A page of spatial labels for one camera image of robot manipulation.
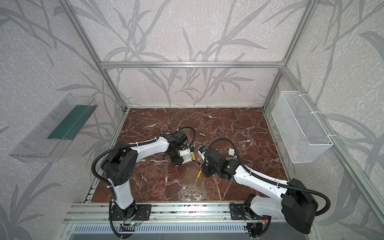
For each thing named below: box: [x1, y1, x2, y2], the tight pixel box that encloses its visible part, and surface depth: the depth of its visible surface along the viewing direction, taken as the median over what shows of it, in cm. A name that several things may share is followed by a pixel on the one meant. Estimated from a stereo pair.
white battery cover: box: [228, 148, 235, 156], surface depth 98 cm
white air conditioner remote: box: [178, 147, 196, 165], surface depth 86 cm
